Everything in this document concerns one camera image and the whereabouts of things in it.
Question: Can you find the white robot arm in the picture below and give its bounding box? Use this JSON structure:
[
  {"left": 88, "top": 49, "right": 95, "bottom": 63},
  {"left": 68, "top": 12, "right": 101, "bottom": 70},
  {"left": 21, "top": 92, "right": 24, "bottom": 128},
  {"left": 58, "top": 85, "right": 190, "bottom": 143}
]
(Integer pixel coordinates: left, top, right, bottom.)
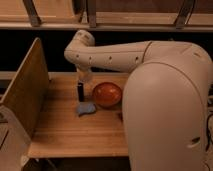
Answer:
[{"left": 64, "top": 30, "right": 213, "bottom": 171}]

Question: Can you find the red orange bowl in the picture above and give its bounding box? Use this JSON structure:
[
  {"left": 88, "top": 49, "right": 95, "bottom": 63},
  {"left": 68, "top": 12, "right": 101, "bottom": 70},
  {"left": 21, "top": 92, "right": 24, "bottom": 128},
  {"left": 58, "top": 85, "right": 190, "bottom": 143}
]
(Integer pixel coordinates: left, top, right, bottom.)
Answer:
[{"left": 92, "top": 82, "right": 122, "bottom": 108}]

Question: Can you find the blue crumpled cloth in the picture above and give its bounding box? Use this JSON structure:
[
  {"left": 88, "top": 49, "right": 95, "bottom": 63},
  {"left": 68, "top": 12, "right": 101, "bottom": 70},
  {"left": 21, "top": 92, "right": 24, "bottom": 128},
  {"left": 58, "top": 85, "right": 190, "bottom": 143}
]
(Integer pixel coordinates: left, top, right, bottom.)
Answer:
[{"left": 77, "top": 102, "right": 96, "bottom": 116}]

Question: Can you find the dark red knife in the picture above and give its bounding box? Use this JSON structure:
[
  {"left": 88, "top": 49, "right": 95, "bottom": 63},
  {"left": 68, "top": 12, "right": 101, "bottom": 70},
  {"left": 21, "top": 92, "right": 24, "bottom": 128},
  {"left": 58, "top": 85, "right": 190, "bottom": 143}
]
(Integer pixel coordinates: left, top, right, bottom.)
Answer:
[{"left": 118, "top": 113, "right": 123, "bottom": 120}]

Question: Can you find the wooden upper shelf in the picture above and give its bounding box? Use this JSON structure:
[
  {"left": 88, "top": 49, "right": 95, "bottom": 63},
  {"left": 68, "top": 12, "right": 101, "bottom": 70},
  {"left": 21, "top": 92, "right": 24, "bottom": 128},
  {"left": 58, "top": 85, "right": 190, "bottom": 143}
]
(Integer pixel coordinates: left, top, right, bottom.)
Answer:
[{"left": 0, "top": 0, "right": 213, "bottom": 32}]

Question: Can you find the left wooden divider panel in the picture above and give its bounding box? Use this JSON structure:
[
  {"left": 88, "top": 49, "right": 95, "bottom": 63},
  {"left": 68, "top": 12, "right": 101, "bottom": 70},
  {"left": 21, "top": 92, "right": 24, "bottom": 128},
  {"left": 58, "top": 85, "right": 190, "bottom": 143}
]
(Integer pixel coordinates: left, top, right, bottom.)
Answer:
[{"left": 0, "top": 38, "right": 49, "bottom": 139}]

